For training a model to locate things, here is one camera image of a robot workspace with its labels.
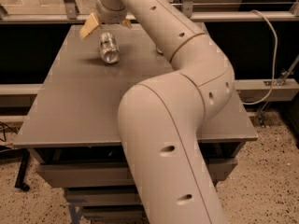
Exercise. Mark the top grey drawer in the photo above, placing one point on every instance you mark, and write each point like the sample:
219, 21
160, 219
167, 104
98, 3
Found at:
112, 174

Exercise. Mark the upper metal rail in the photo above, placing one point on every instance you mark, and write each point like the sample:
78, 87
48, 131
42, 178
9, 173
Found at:
196, 16

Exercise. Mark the middle grey drawer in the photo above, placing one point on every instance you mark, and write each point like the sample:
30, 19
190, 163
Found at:
103, 196

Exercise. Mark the bottom grey drawer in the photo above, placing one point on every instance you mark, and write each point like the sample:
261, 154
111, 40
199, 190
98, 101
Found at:
134, 212

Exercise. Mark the black stand leg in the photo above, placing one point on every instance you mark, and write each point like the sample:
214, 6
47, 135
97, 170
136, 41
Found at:
20, 184

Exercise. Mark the green 7up can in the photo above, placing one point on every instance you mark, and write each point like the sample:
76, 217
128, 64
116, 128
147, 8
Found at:
108, 48

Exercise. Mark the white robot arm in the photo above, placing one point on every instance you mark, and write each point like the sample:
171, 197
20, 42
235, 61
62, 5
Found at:
159, 117

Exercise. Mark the grey drawer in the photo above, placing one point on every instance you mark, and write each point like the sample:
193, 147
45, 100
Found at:
112, 174
103, 196
134, 212

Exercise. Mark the grey drawer cabinet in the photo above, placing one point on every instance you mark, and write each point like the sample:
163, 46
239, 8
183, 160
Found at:
74, 118

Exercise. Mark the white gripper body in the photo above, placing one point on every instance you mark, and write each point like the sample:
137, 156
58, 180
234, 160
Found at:
111, 15

